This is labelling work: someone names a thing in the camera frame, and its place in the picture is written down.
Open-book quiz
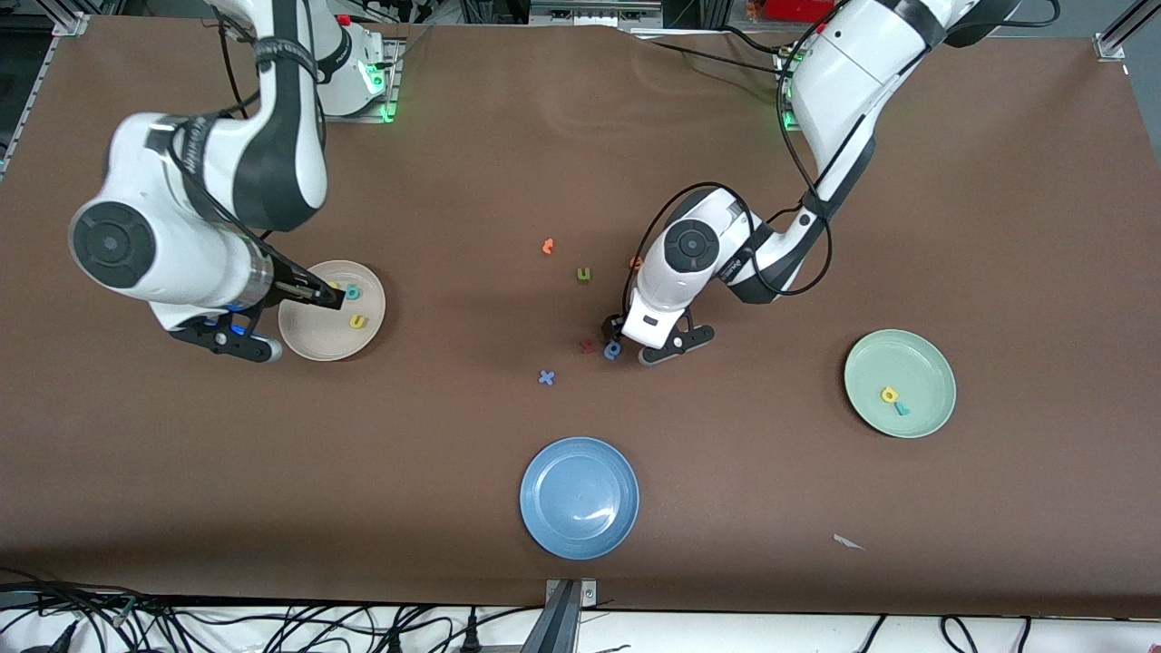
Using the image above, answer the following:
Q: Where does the beige brown plate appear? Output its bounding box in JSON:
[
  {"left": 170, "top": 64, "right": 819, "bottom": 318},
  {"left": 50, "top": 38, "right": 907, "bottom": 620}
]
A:
[{"left": 278, "top": 259, "right": 387, "bottom": 363}]

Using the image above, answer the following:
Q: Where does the blue plate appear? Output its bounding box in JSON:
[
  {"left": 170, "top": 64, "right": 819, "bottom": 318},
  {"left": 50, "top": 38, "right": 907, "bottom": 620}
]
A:
[{"left": 519, "top": 436, "right": 641, "bottom": 561}]

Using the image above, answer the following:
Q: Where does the green plate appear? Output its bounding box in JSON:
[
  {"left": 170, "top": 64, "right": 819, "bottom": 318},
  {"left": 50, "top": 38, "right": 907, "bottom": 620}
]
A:
[{"left": 844, "top": 328, "right": 958, "bottom": 440}]

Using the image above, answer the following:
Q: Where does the red box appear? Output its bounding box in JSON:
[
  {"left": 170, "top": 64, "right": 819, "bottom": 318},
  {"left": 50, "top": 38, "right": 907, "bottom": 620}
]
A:
[{"left": 765, "top": 0, "right": 840, "bottom": 23}]

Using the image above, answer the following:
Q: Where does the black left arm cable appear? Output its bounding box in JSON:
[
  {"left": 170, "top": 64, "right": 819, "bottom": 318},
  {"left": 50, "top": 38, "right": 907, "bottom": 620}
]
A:
[{"left": 622, "top": 0, "right": 1062, "bottom": 315}]

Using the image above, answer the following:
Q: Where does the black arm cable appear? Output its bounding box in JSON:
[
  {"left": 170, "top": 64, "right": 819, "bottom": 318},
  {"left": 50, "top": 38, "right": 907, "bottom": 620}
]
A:
[
  {"left": 622, "top": 0, "right": 1062, "bottom": 315},
  {"left": 167, "top": 0, "right": 275, "bottom": 248}
]

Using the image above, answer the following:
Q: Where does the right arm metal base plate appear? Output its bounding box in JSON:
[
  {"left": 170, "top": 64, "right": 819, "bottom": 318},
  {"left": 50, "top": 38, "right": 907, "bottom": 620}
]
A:
[{"left": 322, "top": 36, "right": 405, "bottom": 124}]

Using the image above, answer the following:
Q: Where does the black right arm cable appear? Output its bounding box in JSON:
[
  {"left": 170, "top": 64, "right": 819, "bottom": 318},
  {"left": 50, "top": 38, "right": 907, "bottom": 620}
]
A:
[{"left": 167, "top": 0, "right": 275, "bottom": 248}]

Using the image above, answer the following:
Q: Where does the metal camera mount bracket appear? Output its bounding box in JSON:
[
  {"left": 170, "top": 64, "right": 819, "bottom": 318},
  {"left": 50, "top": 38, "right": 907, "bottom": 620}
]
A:
[{"left": 522, "top": 578, "right": 599, "bottom": 653}]

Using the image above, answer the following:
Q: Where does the black table cable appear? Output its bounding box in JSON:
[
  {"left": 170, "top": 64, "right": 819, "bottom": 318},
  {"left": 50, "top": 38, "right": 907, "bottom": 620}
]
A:
[
  {"left": 646, "top": 39, "right": 792, "bottom": 77},
  {"left": 721, "top": 25, "right": 790, "bottom": 55}
]

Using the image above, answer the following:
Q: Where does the aluminium frame bar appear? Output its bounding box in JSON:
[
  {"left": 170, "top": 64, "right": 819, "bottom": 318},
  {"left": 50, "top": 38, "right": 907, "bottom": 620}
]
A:
[{"left": 529, "top": 0, "right": 664, "bottom": 28}]

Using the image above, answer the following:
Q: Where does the aluminium diagonal post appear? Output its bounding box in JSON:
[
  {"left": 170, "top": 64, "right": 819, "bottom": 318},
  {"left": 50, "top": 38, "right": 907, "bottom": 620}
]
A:
[{"left": 1100, "top": 0, "right": 1161, "bottom": 48}]

